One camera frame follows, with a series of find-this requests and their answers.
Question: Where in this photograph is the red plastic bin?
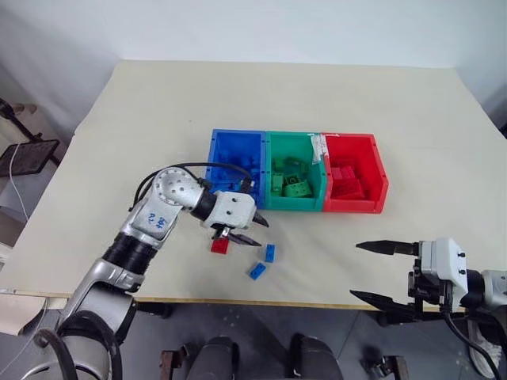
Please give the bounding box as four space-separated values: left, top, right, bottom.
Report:
321 133 391 215

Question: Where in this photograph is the blue plastic bin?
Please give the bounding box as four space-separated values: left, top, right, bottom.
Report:
206 127 266 207

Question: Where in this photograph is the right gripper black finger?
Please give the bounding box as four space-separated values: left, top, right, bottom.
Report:
355 239 421 257
349 289 421 318

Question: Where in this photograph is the green plastic bin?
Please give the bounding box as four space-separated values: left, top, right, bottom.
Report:
261 131 330 211

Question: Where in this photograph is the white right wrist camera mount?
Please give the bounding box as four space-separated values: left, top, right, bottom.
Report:
418 237 471 310

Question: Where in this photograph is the thin white cable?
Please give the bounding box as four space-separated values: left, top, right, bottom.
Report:
8 142 31 222

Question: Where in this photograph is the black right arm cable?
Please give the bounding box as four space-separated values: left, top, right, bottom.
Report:
442 310 505 380

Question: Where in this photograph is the red toy brick pile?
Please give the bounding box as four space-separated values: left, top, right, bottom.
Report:
330 157 357 182

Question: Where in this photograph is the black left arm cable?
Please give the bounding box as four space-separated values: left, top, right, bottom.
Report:
134 161 254 211

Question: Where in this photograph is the large green toy brick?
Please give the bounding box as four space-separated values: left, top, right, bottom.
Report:
282 173 314 198

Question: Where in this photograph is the blue toy brick pile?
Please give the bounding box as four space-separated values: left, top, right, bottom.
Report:
209 156 263 195

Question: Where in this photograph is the black tripod stand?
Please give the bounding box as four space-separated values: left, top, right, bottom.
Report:
0 97 44 144

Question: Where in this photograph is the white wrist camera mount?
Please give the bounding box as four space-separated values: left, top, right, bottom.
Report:
418 237 471 310
200 191 257 231

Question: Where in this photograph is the clear tape strip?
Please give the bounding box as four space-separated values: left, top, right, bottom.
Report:
310 134 328 164

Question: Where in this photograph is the black mesh stand tray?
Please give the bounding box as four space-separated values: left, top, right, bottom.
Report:
0 139 61 177

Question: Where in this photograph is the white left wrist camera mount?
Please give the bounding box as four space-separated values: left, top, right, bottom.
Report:
200 191 257 231

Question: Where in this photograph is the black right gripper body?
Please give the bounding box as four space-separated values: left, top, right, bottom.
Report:
407 256 453 310

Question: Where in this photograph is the green toy brick pile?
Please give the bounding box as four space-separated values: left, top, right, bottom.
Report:
285 156 311 176

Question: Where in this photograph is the large red toy brick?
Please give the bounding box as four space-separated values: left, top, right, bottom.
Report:
330 179 364 200

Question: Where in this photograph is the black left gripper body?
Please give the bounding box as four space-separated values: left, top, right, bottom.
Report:
208 222 239 241

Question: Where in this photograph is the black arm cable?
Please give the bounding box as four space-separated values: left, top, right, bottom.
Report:
442 310 505 380
134 161 254 211

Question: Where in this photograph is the dark rounded shape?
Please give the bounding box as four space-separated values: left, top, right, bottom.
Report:
196 336 242 380
290 332 345 380

